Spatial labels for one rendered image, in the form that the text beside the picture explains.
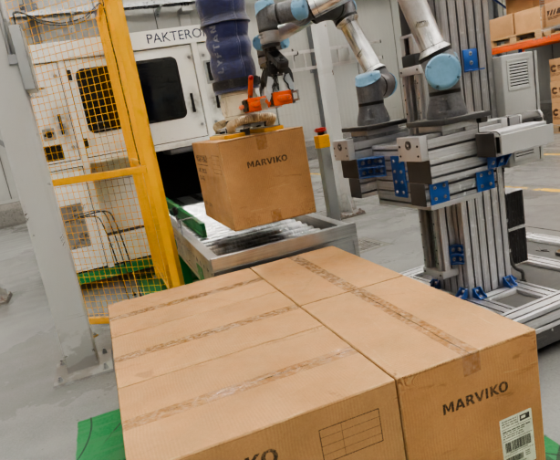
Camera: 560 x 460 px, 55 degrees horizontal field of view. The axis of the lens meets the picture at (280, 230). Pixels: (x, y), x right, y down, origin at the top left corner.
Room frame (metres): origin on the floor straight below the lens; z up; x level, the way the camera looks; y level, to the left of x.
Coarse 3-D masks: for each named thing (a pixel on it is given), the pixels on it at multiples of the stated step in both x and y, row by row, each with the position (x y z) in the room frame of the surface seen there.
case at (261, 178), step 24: (192, 144) 2.90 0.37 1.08; (216, 144) 2.39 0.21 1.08; (240, 144) 2.39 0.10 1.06; (264, 144) 2.43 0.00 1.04; (288, 144) 2.46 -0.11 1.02; (216, 168) 2.48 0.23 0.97; (240, 168) 2.38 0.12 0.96; (264, 168) 2.42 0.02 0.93; (288, 168) 2.45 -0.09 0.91; (216, 192) 2.57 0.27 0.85; (240, 192) 2.38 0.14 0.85; (264, 192) 2.41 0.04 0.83; (288, 192) 2.45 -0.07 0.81; (312, 192) 2.48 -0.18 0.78; (216, 216) 2.68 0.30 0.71; (240, 216) 2.37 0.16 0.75; (264, 216) 2.41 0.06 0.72; (288, 216) 2.44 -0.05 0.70
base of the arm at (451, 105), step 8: (432, 96) 2.06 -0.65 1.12; (440, 96) 2.03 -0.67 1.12; (448, 96) 2.02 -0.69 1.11; (456, 96) 2.03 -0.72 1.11; (432, 104) 2.05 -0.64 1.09; (440, 104) 2.03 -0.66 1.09; (448, 104) 2.02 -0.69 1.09; (456, 104) 2.01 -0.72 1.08; (464, 104) 2.03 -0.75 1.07; (432, 112) 2.05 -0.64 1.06; (440, 112) 2.02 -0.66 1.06; (448, 112) 2.01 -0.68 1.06; (456, 112) 2.01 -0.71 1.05; (464, 112) 2.02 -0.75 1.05
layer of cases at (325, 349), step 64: (320, 256) 2.22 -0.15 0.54; (128, 320) 1.84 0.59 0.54; (192, 320) 1.72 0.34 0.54; (256, 320) 1.62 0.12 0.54; (320, 320) 1.53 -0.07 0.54; (384, 320) 1.44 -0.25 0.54; (448, 320) 1.37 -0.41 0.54; (512, 320) 1.30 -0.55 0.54; (128, 384) 1.33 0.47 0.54; (192, 384) 1.26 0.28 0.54; (256, 384) 1.20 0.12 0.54; (320, 384) 1.15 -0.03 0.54; (384, 384) 1.10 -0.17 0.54; (448, 384) 1.15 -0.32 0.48; (512, 384) 1.21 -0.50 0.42; (128, 448) 1.03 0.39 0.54; (192, 448) 0.98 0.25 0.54; (256, 448) 1.01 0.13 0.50; (320, 448) 1.05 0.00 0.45; (384, 448) 1.10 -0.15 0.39; (448, 448) 1.15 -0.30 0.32; (512, 448) 1.20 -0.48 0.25
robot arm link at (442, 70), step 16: (400, 0) 1.96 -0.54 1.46; (416, 0) 1.93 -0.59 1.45; (416, 16) 1.93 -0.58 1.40; (432, 16) 1.94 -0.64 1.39; (416, 32) 1.94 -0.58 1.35; (432, 32) 1.92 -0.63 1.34; (432, 48) 1.91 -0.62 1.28; (448, 48) 1.91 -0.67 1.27; (432, 64) 1.89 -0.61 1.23; (448, 64) 1.88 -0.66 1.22; (432, 80) 1.90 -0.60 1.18; (448, 80) 1.89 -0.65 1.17
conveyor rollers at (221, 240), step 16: (192, 208) 4.26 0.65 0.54; (208, 224) 3.48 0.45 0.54; (272, 224) 3.13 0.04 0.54; (288, 224) 2.99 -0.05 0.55; (304, 224) 2.92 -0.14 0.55; (208, 240) 2.94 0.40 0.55; (224, 240) 2.87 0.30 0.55; (240, 240) 2.80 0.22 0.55; (256, 240) 2.73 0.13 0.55; (272, 240) 2.67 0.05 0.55
